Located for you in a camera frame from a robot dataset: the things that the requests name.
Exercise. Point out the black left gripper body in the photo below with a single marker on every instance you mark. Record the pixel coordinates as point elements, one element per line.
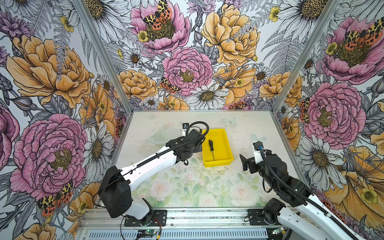
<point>197,149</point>

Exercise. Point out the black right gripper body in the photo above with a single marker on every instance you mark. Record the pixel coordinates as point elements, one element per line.
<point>260,168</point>

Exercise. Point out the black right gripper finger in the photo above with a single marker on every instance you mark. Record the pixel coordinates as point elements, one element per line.
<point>252,166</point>
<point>244,162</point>

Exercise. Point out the black handled screwdriver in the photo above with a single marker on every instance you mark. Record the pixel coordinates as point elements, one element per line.
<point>212,148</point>

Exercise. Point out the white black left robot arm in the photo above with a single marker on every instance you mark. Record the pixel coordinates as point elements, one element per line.
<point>116,188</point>

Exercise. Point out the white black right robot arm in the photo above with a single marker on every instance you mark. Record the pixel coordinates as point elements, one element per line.
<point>295,207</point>

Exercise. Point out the yellow plastic bin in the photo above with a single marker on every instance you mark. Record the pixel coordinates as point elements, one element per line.
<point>222,149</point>

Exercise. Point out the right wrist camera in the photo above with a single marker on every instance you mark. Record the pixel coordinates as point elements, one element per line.
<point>258,148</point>

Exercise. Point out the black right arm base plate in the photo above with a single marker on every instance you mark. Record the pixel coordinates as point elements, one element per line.
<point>256,217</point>

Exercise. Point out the aluminium corner post right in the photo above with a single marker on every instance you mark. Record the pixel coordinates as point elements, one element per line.
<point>322,24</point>

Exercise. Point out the aluminium corner post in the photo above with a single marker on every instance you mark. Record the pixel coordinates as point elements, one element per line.
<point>96,39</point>
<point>322,24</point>

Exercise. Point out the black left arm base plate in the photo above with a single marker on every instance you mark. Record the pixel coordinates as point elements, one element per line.
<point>155,218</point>

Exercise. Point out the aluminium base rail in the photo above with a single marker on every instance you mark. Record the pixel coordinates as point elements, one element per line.
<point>182,224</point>

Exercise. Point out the aluminium corner post left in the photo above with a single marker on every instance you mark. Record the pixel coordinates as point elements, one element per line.
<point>96,39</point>

